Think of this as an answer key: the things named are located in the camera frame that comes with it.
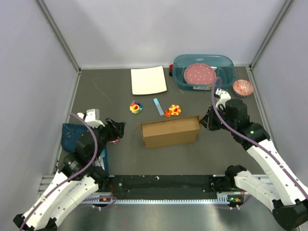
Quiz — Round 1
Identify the aluminium frame post right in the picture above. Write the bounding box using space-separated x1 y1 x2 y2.
249 0 294 71

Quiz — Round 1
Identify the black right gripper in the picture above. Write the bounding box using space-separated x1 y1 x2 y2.
199 104 236 132

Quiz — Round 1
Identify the brown cardboard box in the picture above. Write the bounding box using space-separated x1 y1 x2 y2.
135 115 201 149

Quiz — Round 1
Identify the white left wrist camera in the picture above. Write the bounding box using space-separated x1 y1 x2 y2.
77 109 105 128

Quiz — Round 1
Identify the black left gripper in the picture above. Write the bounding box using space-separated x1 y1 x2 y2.
90 117 126 161

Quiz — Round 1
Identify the aluminium frame post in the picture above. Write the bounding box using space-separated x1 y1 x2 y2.
249 0 294 71
35 0 81 74

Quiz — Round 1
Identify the aluminium frame post left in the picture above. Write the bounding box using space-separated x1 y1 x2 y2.
35 0 81 74

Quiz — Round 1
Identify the rainbow flower plush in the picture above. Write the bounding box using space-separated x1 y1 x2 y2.
129 102 142 115

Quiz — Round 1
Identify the blue packet under arm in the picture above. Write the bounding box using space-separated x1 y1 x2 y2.
94 147 109 173

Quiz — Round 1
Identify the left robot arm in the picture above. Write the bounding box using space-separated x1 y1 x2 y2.
13 118 125 231

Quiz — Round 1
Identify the dark blue cloth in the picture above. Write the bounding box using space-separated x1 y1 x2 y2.
61 123 88 153

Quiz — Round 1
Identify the blue highlighter marker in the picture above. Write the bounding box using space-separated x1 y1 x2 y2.
153 98 164 116

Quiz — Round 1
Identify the orange maple leaf charm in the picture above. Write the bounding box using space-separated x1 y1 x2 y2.
164 110 171 117

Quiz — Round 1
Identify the teal plastic basin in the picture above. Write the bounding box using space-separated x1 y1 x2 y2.
172 54 236 90

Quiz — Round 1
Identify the yellow orange sunflower plush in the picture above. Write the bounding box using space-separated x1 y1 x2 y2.
169 104 181 116

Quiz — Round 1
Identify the red capped small bottle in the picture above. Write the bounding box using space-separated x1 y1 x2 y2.
169 64 173 77

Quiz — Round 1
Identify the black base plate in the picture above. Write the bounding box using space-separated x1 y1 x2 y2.
81 175 255 194

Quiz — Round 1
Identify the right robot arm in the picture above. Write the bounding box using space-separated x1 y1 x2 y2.
199 99 308 231

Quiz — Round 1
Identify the red patterned bowl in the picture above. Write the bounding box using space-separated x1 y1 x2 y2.
233 79 254 97

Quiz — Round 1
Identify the pink dotted plate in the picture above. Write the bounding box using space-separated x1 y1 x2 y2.
184 63 217 85

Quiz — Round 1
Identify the grey slotted cable duct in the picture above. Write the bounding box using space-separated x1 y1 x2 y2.
82 194 244 205

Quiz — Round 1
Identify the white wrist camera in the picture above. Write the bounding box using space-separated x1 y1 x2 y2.
214 89 231 109
77 109 105 128

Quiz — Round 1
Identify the white square plate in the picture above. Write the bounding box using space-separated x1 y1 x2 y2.
130 65 167 95

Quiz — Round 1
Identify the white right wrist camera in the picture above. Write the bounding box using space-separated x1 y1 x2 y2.
214 89 231 109

